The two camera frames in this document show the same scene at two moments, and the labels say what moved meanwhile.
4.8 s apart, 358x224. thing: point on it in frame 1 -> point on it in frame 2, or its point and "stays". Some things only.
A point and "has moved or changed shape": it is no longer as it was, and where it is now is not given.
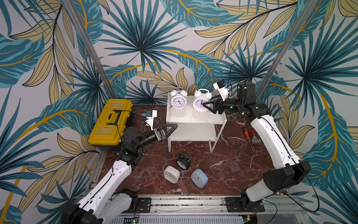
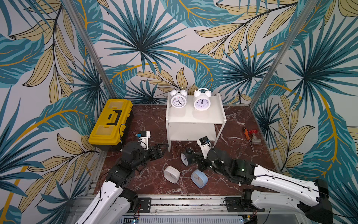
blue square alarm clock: x=199 y=178 stays
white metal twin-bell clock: x=178 y=98 stays
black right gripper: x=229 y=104 -> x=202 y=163
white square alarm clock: x=171 y=174 stays
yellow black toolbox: x=117 y=115 stays
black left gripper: x=161 y=131 -> x=159 y=153
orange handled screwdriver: x=245 y=130 stays
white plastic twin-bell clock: x=201 y=96 stays
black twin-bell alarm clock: x=184 y=161 has moved or changed shape
